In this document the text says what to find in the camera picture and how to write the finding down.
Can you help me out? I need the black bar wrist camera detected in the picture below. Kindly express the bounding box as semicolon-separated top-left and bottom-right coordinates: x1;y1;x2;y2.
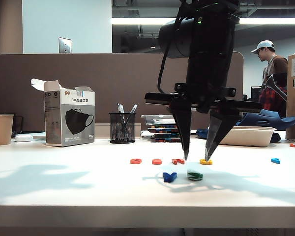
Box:
144;92;263;114

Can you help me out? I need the silver wall switch plate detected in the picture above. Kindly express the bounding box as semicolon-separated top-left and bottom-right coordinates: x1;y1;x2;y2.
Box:
58;37;72;54

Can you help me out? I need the silver black pen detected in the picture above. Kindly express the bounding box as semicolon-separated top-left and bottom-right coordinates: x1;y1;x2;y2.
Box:
117;103;126;128
123;104;138;128

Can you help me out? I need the blue letter y magnet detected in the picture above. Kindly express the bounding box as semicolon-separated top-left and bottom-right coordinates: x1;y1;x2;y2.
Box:
162;172;177;183

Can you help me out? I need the brown paper cup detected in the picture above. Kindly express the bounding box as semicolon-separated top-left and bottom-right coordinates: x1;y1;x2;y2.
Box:
0;114;15;146

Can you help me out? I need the letter magnet pack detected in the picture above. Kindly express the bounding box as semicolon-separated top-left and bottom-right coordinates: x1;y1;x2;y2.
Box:
151;133;181;139
150;138;182;144
147;125;179;134

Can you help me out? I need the black mesh pen holder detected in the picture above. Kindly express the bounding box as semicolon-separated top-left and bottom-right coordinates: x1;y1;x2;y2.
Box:
108;112;136;145

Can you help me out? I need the beige pulp food tray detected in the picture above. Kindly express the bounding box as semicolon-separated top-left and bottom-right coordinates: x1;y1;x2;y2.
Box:
220;126;277;148

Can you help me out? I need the brown fabric desk partition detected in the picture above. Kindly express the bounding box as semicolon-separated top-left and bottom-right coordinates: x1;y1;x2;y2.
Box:
0;52;244;135

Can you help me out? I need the black computer monitor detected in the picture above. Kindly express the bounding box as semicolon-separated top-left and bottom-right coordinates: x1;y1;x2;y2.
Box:
251;86;263;101

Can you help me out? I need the green letter e magnet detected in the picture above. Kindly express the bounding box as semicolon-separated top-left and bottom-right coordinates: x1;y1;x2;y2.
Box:
186;169;204;182

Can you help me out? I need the grey angled metal bracket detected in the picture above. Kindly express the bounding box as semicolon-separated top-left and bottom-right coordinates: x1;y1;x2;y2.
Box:
265;74;288;101

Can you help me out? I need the white earbud case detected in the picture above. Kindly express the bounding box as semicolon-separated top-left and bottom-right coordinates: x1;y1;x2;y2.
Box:
14;134;33;143

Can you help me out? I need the black camera cable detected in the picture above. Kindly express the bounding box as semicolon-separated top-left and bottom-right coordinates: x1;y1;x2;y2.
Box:
157;0;187;95

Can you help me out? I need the grey white face mask box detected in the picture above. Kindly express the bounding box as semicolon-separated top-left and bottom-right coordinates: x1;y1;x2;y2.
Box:
30;78;95;147

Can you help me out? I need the person in brown shirt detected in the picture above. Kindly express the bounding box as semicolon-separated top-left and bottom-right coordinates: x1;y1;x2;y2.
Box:
251;40;288;118

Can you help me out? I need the beige round column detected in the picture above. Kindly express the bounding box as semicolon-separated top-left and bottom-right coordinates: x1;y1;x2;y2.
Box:
0;0;23;54

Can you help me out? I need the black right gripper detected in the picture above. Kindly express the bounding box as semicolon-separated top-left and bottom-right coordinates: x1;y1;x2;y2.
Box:
169;53;239;162

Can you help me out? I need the navy blue rubber slipper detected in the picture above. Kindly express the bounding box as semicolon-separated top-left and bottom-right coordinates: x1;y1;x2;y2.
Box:
195;126;210;140
236;109;295;131

